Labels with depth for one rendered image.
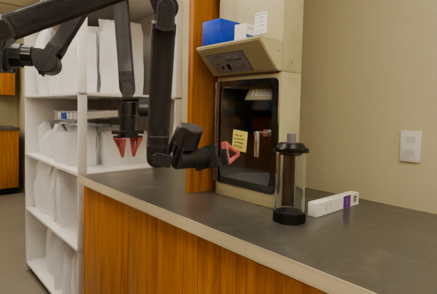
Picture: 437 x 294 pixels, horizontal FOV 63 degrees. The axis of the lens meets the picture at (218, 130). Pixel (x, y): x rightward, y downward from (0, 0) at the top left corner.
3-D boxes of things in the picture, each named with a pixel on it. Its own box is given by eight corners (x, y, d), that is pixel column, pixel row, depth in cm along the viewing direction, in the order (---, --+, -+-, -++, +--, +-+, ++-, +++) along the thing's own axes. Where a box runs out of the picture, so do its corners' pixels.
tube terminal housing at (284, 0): (256, 185, 162) (261, 13, 158) (318, 199, 137) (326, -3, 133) (214, 192, 145) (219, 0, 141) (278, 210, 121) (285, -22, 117)
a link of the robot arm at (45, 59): (98, -31, 135) (95, -44, 125) (130, -11, 137) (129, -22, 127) (35, 69, 130) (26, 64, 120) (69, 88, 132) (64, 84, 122)
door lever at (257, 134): (267, 157, 122) (262, 156, 124) (268, 129, 122) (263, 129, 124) (257, 158, 119) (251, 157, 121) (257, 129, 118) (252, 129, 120)
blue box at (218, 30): (221, 50, 139) (222, 26, 139) (239, 47, 132) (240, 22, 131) (201, 47, 133) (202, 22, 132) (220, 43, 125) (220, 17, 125)
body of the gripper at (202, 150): (197, 149, 110) (177, 150, 105) (219, 142, 103) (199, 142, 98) (199, 170, 109) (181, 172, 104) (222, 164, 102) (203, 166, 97)
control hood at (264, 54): (217, 76, 142) (218, 51, 142) (282, 71, 118) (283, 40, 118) (194, 73, 135) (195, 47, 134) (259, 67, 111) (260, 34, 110)
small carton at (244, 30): (242, 44, 127) (243, 27, 126) (254, 43, 123) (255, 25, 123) (234, 42, 123) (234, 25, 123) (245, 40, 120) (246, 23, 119)
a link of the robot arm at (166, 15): (151, -6, 86) (153, -4, 76) (175, -3, 87) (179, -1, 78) (145, 153, 102) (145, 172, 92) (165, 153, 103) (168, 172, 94)
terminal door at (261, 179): (216, 181, 144) (218, 81, 142) (275, 195, 121) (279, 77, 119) (214, 181, 143) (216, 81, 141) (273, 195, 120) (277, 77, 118)
